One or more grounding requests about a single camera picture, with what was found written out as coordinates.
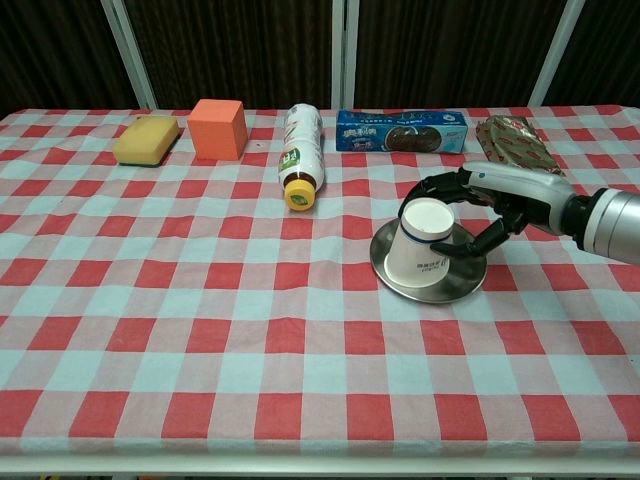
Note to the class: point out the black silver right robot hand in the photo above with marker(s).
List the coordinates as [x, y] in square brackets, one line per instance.
[525, 195]

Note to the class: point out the white paper cup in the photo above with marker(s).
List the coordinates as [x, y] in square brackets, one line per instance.
[415, 255]

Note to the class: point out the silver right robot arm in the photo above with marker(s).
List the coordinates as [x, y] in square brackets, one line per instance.
[615, 220]

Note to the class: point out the blue cookie box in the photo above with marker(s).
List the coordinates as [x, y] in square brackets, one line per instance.
[380, 135]

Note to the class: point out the gold red snack packet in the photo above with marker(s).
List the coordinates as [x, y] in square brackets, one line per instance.
[510, 145]

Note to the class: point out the round stainless steel plate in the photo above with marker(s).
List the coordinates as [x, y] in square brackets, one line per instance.
[465, 285]

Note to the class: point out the white bottle with yellow cap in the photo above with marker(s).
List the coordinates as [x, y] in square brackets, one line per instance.
[302, 150]

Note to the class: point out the red white checked tablecloth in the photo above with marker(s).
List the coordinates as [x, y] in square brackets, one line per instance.
[250, 310]

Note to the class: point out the orange foam cube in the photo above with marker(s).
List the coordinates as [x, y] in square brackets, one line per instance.
[215, 132]

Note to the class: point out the yellow green sponge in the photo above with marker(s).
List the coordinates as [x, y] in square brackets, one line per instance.
[145, 140]

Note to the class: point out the white metal frame post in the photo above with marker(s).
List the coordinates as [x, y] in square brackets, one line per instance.
[555, 50]
[131, 55]
[343, 50]

